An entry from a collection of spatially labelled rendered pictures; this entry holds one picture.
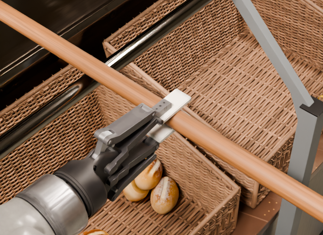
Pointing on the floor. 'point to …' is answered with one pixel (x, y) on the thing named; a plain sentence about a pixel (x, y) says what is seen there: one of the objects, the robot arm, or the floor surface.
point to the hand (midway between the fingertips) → (168, 115)
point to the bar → (310, 122)
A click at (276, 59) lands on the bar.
